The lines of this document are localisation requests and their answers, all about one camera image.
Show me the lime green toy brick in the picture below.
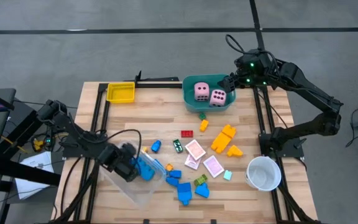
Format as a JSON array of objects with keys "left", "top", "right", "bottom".
[{"left": 193, "top": 174, "right": 208, "bottom": 187}]

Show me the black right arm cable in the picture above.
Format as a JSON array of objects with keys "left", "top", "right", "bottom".
[{"left": 224, "top": 33, "right": 280, "bottom": 82}]

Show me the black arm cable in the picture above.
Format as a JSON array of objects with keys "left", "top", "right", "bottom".
[
  {"left": 224, "top": 33, "right": 280, "bottom": 82},
  {"left": 106, "top": 128, "right": 142, "bottom": 156}
]

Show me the teal plastic bin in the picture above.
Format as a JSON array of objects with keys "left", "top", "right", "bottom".
[{"left": 181, "top": 73, "right": 237, "bottom": 113}]

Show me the white paper cup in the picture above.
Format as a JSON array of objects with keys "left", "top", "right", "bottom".
[{"left": 244, "top": 156, "right": 282, "bottom": 192}]

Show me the large orange toy block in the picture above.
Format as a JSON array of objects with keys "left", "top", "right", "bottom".
[{"left": 210, "top": 132, "right": 231, "bottom": 154}]

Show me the yellow cable plug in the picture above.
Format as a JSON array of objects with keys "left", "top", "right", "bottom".
[{"left": 32, "top": 139, "right": 45, "bottom": 152}]

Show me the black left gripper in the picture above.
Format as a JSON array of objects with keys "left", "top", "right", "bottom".
[{"left": 99, "top": 142, "right": 140, "bottom": 184}]

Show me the yellow mesh basket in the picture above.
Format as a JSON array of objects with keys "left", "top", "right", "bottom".
[{"left": 106, "top": 82, "right": 135, "bottom": 104}]

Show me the black cable under table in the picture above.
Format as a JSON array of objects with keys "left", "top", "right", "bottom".
[{"left": 60, "top": 157, "right": 85, "bottom": 217}]

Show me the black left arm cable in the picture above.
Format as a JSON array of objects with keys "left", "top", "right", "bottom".
[{"left": 106, "top": 128, "right": 142, "bottom": 156}]

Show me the clear plastic container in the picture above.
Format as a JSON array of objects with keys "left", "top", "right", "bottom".
[{"left": 99, "top": 141, "right": 167, "bottom": 208}]

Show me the green transparent toy brick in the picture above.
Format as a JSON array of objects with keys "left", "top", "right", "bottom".
[{"left": 172, "top": 138, "right": 184, "bottom": 154}]

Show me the orange two-stud toy block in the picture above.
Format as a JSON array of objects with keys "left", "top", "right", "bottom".
[{"left": 221, "top": 124, "right": 237, "bottom": 139}]

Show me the long blue toy block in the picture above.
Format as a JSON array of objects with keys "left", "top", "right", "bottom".
[{"left": 131, "top": 155, "right": 157, "bottom": 182}]

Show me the playing card deck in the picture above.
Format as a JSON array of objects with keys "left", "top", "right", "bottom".
[{"left": 185, "top": 139, "right": 207, "bottom": 161}]

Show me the white paper sheet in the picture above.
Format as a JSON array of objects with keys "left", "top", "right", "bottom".
[{"left": 14, "top": 151, "right": 55, "bottom": 200}]

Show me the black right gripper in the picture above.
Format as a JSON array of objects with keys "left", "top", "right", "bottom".
[{"left": 218, "top": 67, "right": 269, "bottom": 94}]

